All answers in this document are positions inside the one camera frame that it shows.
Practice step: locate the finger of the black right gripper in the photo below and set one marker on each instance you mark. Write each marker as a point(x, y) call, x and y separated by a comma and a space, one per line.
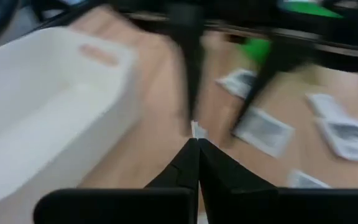
point(190, 62)
point(259, 81)

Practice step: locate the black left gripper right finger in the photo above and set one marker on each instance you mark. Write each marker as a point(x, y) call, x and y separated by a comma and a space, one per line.
point(244, 205)

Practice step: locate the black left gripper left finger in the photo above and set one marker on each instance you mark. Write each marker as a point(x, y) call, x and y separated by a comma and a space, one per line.
point(166, 202)

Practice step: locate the square alcohol pad packet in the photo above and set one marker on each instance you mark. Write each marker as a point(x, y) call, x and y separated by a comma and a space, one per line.
point(350, 140)
point(266, 132)
point(306, 180)
point(199, 130)

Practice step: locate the plain white packet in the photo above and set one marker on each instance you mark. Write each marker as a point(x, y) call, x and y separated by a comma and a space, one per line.
point(235, 82)

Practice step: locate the long white bandage packet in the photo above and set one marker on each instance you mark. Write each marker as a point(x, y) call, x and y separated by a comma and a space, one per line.
point(325, 104)

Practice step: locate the white plastic bin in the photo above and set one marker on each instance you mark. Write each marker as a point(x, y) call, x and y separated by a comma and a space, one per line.
point(42, 109)

